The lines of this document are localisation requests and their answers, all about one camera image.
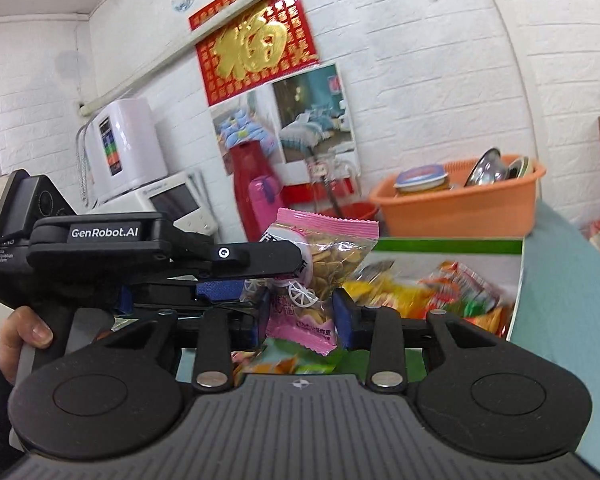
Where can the bedding wall poster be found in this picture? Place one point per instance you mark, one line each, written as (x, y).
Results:
(310, 110)

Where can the yellow bread packet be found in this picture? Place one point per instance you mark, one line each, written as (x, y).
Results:
(380, 294)

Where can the red snack packet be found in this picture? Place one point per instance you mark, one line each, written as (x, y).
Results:
(460, 282)

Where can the orange green snack packet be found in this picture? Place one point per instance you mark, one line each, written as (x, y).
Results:
(482, 317)

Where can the white water purifier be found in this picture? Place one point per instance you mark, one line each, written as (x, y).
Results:
(125, 150)

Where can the black stick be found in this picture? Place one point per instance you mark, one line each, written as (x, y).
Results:
(332, 200)

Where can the person's left hand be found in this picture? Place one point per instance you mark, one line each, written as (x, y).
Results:
(30, 327)

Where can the red wall hanging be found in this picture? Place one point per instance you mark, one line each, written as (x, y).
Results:
(252, 40)

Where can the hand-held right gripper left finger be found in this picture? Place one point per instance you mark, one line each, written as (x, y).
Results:
(257, 330)

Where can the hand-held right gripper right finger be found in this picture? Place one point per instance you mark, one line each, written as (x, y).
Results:
(342, 317)

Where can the stack of metal bowls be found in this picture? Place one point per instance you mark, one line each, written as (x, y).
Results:
(490, 167)

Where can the pile of loose snack packets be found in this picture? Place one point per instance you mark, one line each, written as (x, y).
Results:
(290, 362)

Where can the green cardboard box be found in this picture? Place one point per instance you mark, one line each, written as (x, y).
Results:
(450, 246)

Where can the pink bottle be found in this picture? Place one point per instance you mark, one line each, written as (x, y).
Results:
(265, 205)

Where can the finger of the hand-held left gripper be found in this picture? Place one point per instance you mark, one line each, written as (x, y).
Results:
(220, 291)
(240, 257)

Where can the red plastic basket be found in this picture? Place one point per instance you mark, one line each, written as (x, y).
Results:
(355, 211)

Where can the orange plastic basin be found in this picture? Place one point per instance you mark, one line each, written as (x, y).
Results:
(455, 210)

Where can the jar with blue lid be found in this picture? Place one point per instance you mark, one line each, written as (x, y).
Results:
(422, 180)

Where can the clear glass pitcher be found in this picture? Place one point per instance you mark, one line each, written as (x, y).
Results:
(330, 170)

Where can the white wall conduit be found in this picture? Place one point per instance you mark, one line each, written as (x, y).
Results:
(130, 90)

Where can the white screen device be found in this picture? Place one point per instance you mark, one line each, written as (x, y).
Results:
(180, 200)

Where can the red thermos jug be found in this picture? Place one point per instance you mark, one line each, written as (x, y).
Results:
(242, 195)

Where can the pink snack packet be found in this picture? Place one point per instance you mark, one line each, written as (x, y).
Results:
(330, 260)

